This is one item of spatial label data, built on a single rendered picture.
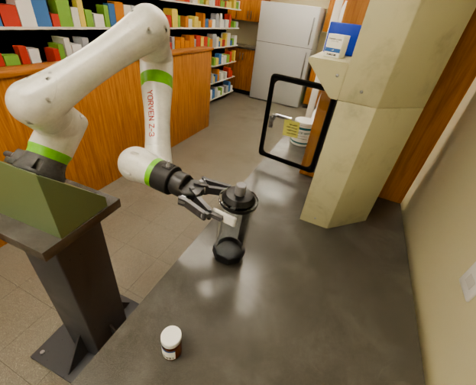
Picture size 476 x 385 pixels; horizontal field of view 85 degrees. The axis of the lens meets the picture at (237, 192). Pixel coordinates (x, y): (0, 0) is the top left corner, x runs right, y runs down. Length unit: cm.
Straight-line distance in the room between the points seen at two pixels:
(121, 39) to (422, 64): 84
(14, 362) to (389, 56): 208
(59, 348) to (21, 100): 136
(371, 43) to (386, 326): 75
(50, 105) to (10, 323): 149
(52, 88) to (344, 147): 86
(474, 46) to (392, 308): 90
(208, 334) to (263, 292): 20
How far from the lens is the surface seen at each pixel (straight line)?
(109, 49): 92
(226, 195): 68
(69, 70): 91
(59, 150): 103
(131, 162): 82
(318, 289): 86
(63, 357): 186
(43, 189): 90
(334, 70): 86
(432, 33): 92
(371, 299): 92
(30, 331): 203
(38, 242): 103
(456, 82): 127
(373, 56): 85
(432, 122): 129
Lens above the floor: 160
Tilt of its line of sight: 35 degrees down
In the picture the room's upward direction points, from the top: 7 degrees clockwise
